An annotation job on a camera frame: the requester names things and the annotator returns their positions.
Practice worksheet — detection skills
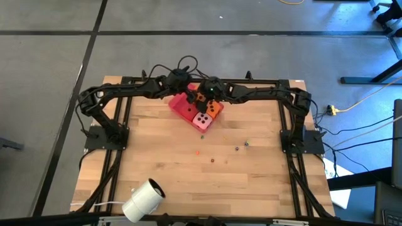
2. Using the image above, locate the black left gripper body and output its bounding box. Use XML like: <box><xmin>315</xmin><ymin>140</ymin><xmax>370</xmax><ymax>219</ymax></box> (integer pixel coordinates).
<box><xmin>163</xmin><ymin>67</ymin><xmax>193</xmax><ymax>95</ymax></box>

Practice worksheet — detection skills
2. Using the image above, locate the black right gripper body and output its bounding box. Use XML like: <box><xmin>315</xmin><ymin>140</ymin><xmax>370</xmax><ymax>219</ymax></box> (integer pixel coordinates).
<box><xmin>197</xmin><ymin>76</ymin><xmax>227</xmax><ymax>103</ymax></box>

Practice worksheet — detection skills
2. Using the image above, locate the large pink foam die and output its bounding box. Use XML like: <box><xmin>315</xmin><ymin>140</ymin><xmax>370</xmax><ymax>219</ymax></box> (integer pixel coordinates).
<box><xmin>192</xmin><ymin>112</ymin><xmax>213</xmax><ymax>131</ymax></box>

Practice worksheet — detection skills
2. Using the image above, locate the pink translucent plastic bin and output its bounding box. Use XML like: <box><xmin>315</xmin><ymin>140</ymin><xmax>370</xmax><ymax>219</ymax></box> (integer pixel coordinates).
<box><xmin>168</xmin><ymin>83</ymin><xmax>225</xmax><ymax>134</ymax></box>

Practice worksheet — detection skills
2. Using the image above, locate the black desk leg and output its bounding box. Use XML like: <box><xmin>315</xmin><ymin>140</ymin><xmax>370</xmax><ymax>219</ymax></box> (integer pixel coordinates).
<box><xmin>340</xmin><ymin>58</ymin><xmax>402</xmax><ymax>85</ymax></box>

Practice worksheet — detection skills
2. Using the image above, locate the white paper sheet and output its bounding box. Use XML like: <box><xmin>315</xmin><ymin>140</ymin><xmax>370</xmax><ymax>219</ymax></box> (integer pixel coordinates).
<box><xmin>322</xmin><ymin>156</ymin><xmax>355</xmax><ymax>210</ymax></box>

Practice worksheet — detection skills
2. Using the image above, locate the black floor bar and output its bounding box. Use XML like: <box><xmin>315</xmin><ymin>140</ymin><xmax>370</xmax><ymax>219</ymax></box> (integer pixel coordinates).
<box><xmin>326</xmin><ymin>167</ymin><xmax>393</xmax><ymax>191</ymax></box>

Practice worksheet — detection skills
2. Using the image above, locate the grey chair leg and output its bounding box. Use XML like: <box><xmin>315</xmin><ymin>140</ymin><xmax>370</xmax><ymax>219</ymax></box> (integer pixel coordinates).
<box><xmin>0</xmin><ymin>137</ymin><xmax>24</xmax><ymax>151</ymax></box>

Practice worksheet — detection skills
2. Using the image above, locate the black computer tower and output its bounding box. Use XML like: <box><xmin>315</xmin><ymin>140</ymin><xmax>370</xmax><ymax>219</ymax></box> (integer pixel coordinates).
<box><xmin>391</xmin><ymin>99</ymin><xmax>402</xmax><ymax>189</ymax></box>

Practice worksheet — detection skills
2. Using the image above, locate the person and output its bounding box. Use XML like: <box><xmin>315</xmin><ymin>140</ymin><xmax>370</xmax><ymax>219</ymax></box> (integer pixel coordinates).
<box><xmin>372</xmin><ymin>0</ymin><xmax>402</xmax><ymax>30</ymax></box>

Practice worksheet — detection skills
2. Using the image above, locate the black case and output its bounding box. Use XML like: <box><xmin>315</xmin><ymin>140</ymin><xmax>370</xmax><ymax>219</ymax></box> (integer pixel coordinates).
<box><xmin>373</xmin><ymin>181</ymin><xmax>402</xmax><ymax>226</ymax></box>

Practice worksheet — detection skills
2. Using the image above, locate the black table frame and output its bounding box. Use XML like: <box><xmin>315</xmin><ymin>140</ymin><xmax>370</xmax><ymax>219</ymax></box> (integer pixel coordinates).
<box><xmin>82</xmin><ymin>76</ymin><xmax>336</xmax><ymax>220</ymax></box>

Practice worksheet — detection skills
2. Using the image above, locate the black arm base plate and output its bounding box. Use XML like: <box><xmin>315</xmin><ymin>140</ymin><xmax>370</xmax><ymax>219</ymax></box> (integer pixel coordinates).
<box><xmin>84</xmin><ymin>125</ymin><xmax>129</xmax><ymax>151</ymax></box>
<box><xmin>280</xmin><ymin>129</ymin><xmax>326</xmax><ymax>154</ymax></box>

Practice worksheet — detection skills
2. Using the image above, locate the white cable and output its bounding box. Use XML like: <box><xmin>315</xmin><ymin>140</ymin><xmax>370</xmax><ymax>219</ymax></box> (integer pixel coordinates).
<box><xmin>70</xmin><ymin>200</ymin><xmax>126</xmax><ymax>208</ymax></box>

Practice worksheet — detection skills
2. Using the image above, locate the black floor cable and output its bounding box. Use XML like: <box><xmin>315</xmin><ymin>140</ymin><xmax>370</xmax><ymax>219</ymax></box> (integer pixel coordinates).
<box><xmin>323</xmin><ymin>137</ymin><xmax>402</xmax><ymax>153</ymax></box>

